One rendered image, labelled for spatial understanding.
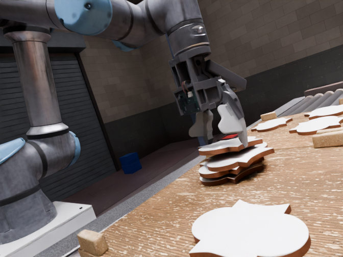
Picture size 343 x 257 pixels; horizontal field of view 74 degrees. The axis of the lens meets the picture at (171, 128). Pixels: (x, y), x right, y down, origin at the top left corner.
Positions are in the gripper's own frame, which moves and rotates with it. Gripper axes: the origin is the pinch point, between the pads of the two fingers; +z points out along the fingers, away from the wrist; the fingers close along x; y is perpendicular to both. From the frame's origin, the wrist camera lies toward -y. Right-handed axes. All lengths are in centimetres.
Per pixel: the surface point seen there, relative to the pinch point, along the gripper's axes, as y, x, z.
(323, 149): -12.1, 12.6, 6.0
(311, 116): -39.0, -2.0, 5.0
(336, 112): -39.5, 4.5, 4.9
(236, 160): 4.2, 5.4, 2.0
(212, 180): 7.5, 0.9, 5.2
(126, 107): -210, -569, -48
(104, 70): -181, -560, -159
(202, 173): 8.7, 0.2, 3.1
